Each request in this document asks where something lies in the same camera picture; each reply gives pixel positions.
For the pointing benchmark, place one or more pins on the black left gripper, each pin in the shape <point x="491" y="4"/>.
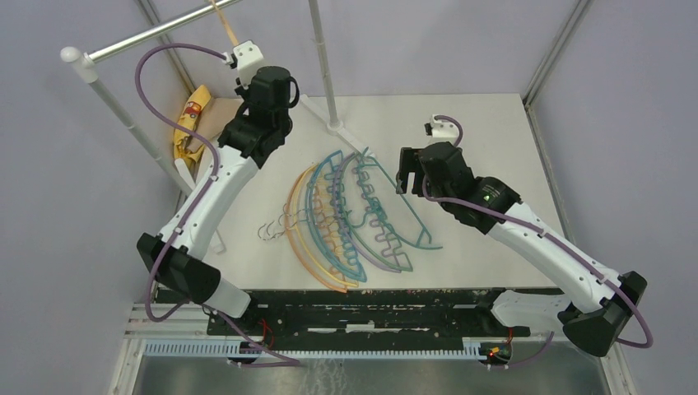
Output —
<point x="246" y="93"/>

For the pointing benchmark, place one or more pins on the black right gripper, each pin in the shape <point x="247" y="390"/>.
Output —
<point x="411" y="165"/>

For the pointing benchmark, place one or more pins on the green wavy hanger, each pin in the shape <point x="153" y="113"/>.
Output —
<point x="375" y="233"/>

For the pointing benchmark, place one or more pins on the teal plastic hanger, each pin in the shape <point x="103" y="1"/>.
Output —
<point x="402" y="215"/>

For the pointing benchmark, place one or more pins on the blue wavy hanger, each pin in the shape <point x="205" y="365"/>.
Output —
<point x="324" y="227"/>

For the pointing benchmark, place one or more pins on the beige plastic hanger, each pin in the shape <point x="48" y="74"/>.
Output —
<point x="225" y="24"/>

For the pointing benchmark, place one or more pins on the purple wavy hanger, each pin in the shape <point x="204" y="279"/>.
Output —
<point x="339" y="211"/>

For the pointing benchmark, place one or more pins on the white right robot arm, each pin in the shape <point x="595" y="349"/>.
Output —
<point x="597" y="307"/>

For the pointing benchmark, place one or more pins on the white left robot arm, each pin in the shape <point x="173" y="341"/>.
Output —
<point x="174" y="257"/>

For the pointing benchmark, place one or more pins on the beige cloth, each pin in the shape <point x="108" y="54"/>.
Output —
<point x="215" y="116"/>

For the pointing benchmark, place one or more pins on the yellow patterned cloth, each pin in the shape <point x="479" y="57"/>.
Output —
<point x="188" y="119"/>

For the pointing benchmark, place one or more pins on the yellow wavy hanger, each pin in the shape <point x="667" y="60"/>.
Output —
<point x="305" y="234"/>

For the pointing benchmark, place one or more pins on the orange wavy hanger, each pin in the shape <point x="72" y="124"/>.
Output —
<point x="292" y="234"/>

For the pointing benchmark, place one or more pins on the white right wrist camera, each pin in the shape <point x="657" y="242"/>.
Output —
<point x="441" y="129"/>

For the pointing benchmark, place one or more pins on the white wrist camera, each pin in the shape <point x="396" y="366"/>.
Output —
<point x="246" y="58"/>
<point x="441" y="129"/>

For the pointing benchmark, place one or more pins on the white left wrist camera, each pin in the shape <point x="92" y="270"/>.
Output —
<point x="246" y="58"/>

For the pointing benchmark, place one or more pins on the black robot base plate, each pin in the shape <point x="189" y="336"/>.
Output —
<point x="373" y="320"/>

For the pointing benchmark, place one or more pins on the white slotted cable duct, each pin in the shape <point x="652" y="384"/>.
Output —
<point x="239" y="349"/>

